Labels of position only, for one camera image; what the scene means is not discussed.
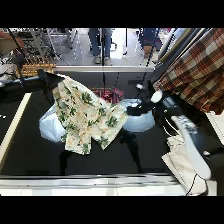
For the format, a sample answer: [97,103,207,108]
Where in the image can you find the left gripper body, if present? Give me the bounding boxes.
[42,70,67,91]

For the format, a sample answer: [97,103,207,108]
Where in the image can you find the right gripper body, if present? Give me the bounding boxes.
[126,103,149,117]

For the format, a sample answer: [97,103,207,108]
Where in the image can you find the white green floral shorts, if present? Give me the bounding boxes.
[52,76,130,156]

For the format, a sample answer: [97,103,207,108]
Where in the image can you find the person's legs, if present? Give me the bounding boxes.
[87,28,113,66]

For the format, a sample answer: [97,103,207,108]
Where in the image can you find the cream garment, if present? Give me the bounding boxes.
[161,134,208,196]

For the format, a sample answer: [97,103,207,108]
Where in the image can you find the red checked shirt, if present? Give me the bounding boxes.
[152,28,224,116]

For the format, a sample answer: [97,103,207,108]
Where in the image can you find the black cable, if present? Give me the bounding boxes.
[185,171,199,196]

